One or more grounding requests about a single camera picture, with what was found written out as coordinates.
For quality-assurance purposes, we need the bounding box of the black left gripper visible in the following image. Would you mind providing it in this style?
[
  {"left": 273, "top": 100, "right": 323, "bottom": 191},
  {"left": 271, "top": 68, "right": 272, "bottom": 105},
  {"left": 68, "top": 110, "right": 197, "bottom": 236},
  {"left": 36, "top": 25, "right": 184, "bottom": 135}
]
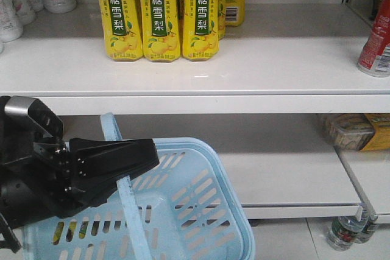
[{"left": 1, "top": 96, "right": 160, "bottom": 229}]

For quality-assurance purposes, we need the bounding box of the light blue plastic basket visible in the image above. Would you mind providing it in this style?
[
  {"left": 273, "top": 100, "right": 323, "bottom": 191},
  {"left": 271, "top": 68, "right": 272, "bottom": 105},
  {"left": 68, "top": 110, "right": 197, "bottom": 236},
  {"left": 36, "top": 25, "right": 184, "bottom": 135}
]
[{"left": 23, "top": 113, "right": 256, "bottom": 260}]

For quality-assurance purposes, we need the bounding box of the red coke can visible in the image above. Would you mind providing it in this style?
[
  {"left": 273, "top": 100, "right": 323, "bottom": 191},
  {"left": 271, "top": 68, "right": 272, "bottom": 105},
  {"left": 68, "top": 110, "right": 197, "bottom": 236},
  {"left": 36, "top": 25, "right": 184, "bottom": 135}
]
[{"left": 357, "top": 0, "right": 389, "bottom": 77}]

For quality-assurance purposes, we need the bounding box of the white metal store shelving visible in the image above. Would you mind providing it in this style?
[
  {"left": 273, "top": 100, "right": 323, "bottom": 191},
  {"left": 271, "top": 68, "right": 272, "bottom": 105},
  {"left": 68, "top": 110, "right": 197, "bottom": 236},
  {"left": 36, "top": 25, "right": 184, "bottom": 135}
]
[{"left": 1, "top": 4, "right": 389, "bottom": 218}]

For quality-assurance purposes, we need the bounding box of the clear water bottle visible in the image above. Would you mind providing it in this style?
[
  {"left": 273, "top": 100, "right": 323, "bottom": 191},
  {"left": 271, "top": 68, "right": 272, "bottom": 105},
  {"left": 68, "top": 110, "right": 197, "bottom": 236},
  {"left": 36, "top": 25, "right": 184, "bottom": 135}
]
[
  {"left": 326, "top": 216, "right": 367, "bottom": 251},
  {"left": 355, "top": 215, "right": 380, "bottom": 244}
]

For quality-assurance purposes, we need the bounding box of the clear plastic snack box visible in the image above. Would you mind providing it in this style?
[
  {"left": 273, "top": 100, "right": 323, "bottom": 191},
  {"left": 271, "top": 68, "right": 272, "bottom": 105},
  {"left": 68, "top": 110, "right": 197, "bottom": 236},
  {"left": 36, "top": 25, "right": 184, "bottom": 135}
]
[{"left": 317, "top": 113, "right": 375, "bottom": 150}]

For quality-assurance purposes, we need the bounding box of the yellow snack box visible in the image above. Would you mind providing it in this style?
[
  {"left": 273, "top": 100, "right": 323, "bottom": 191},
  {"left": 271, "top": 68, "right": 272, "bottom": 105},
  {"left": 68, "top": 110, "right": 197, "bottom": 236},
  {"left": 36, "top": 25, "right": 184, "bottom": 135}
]
[{"left": 358, "top": 113, "right": 389, "bottom": 152}]

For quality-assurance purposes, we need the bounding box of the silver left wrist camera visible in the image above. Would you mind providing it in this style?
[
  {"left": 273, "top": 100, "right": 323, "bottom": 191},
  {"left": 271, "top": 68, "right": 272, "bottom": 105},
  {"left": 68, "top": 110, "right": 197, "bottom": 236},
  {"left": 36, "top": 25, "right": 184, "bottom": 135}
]
[{"left": 4, "top": 96, "right": 63, "bottom": 141}]

